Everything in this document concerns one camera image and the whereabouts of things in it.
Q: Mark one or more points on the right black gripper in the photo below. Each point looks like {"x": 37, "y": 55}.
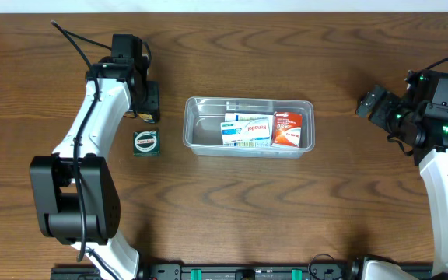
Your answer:
{"x": 379, "y": 107}

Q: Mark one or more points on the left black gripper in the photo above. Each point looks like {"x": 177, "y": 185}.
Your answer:
{"x": 148, "y": 103}

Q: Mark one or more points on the small dark bottle white cap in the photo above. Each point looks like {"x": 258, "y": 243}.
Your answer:
{"x": 151, "y": 118}

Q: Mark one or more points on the clear plastic container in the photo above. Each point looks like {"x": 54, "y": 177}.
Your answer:
{"x": 203, "y": 116}

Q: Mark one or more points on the red and white box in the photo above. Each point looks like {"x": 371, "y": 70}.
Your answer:
{"x": 287, "y": 129}

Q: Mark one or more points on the white Panadol box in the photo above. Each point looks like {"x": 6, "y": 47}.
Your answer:
{"x": 245, "y": 131}

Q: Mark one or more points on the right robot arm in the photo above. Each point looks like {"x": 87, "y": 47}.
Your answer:
{"x": 433, "y": 169}

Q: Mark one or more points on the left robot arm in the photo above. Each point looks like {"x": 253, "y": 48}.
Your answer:
{"x": 73, "y": 190}

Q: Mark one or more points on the green round-logo box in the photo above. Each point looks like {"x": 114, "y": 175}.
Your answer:
{"x": 146, "y": 143}

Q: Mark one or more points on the black mounting rail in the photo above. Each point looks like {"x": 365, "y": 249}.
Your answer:
{"x": 178, "y": 272}

